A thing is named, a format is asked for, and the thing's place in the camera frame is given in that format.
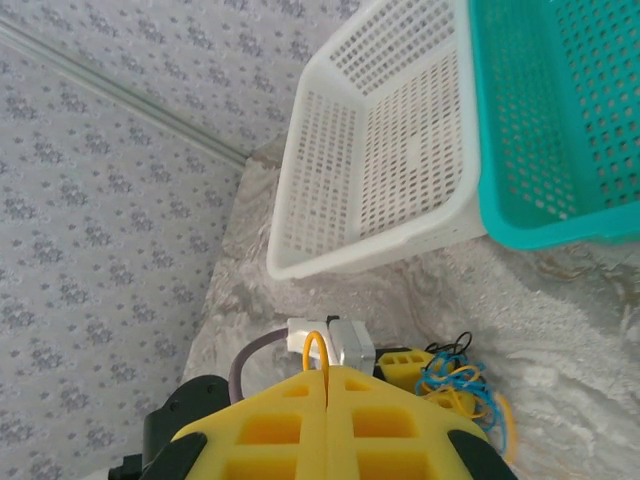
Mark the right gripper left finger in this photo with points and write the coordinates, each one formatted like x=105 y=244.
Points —
x=270 y=450

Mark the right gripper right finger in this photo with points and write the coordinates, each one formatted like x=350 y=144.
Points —
x=390 y=450

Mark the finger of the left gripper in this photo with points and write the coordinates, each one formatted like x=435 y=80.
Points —
x=457 y=402
x=405 y=367

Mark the white perforated plastic basket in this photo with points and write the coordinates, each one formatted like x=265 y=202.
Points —
x=380 y=150

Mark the teal perforated plastic basket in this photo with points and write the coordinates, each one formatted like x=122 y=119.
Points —
x=550 y=125

